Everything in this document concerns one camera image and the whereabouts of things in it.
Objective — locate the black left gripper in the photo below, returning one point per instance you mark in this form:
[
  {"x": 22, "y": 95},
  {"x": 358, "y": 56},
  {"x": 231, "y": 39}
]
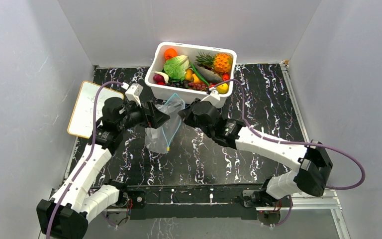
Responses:
[{"x": 151, "y": 116}]

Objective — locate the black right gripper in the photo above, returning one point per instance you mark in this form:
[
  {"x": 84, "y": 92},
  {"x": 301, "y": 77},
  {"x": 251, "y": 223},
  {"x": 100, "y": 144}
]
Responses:
[{"x": 186, "y": 114}]

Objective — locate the clear zip top bag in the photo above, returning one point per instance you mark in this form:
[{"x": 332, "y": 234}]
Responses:
[{"x": 159, "y": 140}]

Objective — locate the toy pineapple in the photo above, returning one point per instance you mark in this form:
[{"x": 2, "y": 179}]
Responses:
[{"x": 219, "y": 63}]

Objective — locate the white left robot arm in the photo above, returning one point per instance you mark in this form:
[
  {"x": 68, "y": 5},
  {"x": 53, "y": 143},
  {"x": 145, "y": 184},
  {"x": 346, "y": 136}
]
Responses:
[{"x": 67, "y": 214}]

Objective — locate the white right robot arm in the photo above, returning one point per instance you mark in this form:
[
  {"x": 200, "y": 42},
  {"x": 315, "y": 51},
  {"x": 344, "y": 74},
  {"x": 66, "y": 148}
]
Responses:
[{"x": 309, "y": 164}]

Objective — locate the white plastic food bin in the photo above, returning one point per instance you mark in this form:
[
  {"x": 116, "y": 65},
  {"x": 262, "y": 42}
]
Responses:
[{"x": 163, "y": 92}]

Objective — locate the toy red grapes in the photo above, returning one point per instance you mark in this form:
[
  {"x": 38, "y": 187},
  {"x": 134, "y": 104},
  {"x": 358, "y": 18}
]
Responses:
[{"x": 197, "y": 86}]

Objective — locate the toy yellow pepper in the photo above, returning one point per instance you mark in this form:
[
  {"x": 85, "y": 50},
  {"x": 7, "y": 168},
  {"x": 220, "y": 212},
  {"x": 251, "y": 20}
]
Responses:
[{"x": 191, "y": 76}]

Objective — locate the toy purple onion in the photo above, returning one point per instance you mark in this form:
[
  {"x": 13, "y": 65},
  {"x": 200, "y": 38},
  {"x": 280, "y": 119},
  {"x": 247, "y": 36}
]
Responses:
[{"x": 161, "y": 78}]

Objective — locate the toy green bean pod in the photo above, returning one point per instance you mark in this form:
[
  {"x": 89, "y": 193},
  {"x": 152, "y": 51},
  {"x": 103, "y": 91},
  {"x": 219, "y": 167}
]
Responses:
[{"x": 199, "y": 75}]

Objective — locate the toy yellow lemon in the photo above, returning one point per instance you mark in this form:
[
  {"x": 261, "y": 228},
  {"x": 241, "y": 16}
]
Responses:
[{"x": 223, "y": 88}]

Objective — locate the toy grey fish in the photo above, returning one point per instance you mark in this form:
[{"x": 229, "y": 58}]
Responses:
[{"x": 208, "y": 75}]

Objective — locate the toy green cabbage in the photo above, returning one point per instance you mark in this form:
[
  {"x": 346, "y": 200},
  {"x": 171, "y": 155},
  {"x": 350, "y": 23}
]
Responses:
[{"x": 176, "y": 67}]

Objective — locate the toy red tomato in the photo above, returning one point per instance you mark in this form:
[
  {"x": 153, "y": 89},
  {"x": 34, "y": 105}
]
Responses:
[{"x": 226, "y": 77}]

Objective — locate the toy orange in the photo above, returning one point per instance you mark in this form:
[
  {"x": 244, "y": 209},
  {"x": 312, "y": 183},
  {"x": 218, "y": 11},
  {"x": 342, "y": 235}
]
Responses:
[{"x": 170, "y": 53}]

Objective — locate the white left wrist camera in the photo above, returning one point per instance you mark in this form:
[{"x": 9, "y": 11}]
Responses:
[{"x": 133, "y": 93}]

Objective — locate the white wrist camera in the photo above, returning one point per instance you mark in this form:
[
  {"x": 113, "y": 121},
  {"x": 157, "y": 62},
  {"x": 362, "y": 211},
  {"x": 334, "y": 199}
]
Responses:
[
  {"x": 133, "y": 93},
  {"x": 215, "y": 99}
]

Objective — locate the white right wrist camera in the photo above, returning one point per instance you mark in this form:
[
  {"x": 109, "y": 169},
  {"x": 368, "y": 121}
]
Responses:
[{"x": 215, "y": 99}]

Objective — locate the white board wooden frame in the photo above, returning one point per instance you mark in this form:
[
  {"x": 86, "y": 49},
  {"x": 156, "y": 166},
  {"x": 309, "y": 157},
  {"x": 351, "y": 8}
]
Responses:
[{"x": 81, "y": 122}]

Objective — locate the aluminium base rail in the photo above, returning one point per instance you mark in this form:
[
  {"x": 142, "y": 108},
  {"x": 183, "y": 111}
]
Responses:
[{"x": 194, "y": 201}]

